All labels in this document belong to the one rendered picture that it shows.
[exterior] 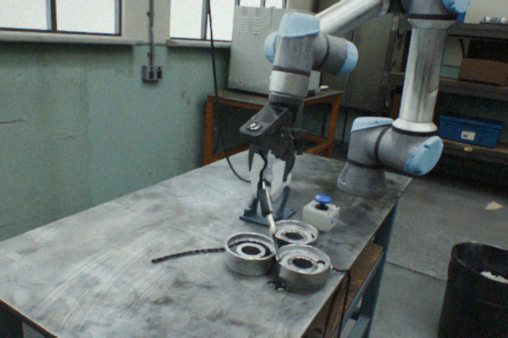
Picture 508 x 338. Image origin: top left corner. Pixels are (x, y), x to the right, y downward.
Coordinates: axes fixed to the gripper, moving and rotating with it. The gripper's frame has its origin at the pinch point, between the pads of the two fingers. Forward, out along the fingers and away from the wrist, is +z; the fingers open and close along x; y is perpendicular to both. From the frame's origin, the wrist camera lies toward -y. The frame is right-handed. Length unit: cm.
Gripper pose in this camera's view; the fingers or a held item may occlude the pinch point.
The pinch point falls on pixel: (263, 194)
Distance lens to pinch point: 82.3
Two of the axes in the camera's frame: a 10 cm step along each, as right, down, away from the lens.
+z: -1.7, 9.7, 1.9
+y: 5.0, -0.8, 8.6
